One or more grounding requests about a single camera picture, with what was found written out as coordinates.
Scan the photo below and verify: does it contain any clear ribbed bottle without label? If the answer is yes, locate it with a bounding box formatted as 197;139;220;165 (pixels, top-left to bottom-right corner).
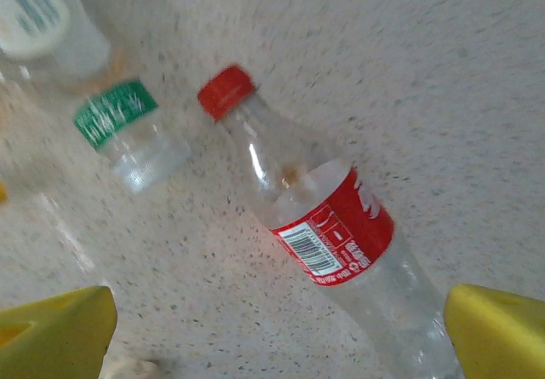
0;55;112;295

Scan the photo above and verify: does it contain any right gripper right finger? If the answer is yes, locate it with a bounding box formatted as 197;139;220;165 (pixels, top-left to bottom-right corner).
442;284;545;379

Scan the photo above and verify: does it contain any small bottle white label green neck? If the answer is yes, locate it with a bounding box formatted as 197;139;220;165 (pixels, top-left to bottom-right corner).
0;0;193;196

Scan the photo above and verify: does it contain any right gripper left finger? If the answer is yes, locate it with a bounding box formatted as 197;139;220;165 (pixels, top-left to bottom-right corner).
0;284;119;379

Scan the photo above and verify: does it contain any clear bottle red label red cap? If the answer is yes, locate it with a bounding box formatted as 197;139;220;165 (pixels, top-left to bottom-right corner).
196;64;465;379

